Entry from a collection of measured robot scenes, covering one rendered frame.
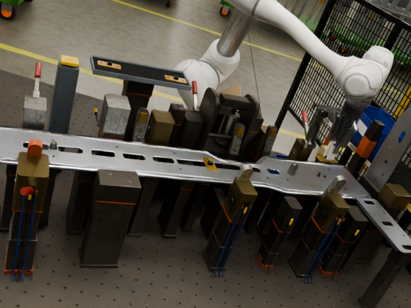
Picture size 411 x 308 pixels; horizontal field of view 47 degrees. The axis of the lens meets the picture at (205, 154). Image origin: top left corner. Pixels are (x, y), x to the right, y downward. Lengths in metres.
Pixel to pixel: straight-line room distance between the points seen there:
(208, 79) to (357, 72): 0.94
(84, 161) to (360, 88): 0.87
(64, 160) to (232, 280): 0.70
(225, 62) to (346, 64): 0.87
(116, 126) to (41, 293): 0.58
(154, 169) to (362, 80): 0.70
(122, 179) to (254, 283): 0.63
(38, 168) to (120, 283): 0.47
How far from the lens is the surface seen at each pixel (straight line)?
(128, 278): 1.56
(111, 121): 1.61
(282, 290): 1.76
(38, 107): 1.60
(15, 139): 1.53
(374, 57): 1.68
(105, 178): 1.37
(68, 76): 1.73
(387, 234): 1.76
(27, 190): 1.21
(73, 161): 1.47
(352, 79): 1.50
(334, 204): 1.66
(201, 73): 2.25
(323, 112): 1.89
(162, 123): 1.65
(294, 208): 1.64
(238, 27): 2.13
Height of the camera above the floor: 1.82
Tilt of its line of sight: 29 degrees down
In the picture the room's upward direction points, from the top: 20 degrees clockwise
